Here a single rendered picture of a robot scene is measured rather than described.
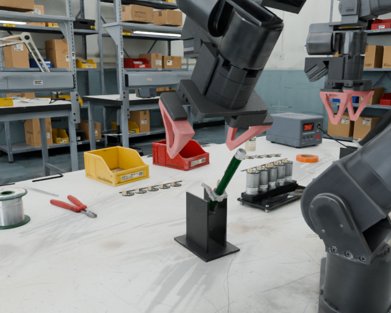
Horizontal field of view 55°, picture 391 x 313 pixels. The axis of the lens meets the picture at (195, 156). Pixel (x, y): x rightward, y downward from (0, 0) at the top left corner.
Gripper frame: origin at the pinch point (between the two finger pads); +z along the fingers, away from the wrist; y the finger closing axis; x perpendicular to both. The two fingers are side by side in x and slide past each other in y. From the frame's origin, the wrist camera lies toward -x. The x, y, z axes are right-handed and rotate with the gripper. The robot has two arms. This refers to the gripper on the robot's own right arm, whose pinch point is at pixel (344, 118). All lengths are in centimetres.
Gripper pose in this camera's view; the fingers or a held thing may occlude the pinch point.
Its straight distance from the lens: 96.9
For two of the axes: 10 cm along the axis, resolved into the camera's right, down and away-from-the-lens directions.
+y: -7.3, 1.5, -6.7
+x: 6.9, 1.8, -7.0
